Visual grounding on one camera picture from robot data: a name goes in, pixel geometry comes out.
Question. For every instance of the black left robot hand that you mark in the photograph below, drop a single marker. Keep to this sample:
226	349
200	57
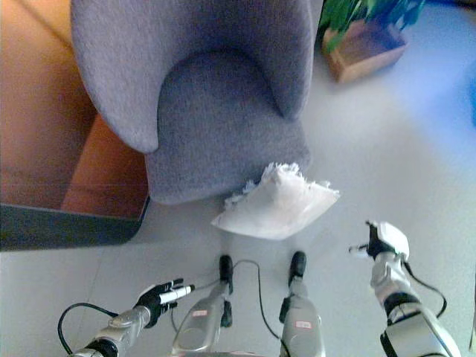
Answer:
158	295

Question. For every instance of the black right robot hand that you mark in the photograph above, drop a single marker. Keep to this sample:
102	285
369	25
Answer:
386	238

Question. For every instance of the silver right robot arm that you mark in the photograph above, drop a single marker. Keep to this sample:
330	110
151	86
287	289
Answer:
405	308

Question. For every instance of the white fringed pillow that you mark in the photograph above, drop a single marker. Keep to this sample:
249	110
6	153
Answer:
277	208

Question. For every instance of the grey fabric armchair sofa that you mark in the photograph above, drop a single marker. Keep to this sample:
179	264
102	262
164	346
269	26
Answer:
219	93

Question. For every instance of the silver left robot leg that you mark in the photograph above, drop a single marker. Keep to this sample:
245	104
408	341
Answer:
208	308

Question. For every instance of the silver robot leg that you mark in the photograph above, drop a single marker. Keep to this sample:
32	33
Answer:
299	308
208	308

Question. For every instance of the silver right robot leg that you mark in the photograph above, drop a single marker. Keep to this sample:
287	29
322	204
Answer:
299	308

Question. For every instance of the dark grey floor rug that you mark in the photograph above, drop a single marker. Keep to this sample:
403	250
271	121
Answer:
67	227

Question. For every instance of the wooden planter box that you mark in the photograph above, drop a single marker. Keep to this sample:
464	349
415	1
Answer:
362	48

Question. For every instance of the brown wooden cabinet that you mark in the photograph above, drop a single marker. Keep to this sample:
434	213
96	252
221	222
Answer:
56	111

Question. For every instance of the green leafy plant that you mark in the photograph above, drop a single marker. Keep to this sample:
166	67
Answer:
357	13

